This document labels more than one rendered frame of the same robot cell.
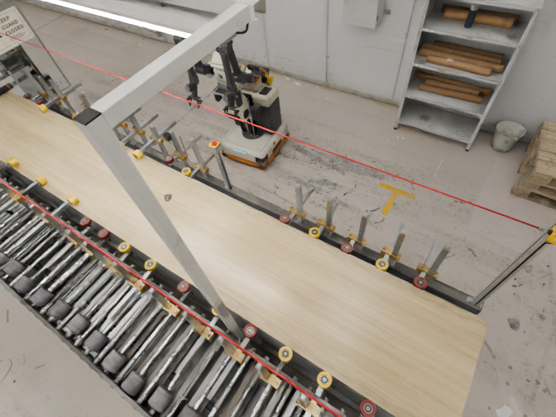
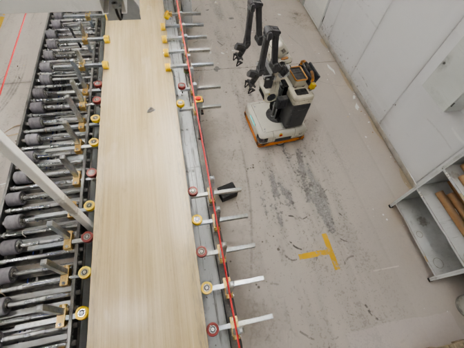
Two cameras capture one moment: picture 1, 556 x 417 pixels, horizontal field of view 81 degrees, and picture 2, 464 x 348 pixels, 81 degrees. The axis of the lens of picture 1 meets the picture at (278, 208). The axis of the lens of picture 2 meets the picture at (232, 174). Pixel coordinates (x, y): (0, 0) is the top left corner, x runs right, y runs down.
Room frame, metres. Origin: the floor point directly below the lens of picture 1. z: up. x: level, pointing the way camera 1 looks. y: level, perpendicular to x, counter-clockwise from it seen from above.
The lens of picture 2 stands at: (0.68, -0.81, 2.89)
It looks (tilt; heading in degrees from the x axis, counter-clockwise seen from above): 59 degrees down; 32
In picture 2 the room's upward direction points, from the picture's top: 8 degrees clockwise
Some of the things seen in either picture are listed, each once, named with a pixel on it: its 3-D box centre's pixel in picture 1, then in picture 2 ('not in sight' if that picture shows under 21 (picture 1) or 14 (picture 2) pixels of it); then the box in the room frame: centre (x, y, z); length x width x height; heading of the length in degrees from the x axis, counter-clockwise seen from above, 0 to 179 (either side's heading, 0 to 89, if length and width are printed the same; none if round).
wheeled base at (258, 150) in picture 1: (255, 139); (274, 121); (3.13, 0.15, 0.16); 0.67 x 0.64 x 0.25; 145
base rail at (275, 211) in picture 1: (192, 171); (194, 107); (2.22, 0.75, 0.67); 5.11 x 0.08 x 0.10; 50
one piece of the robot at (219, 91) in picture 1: (227, 93); (266, 72); (2.89, 0.31, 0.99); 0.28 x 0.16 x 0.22; 55
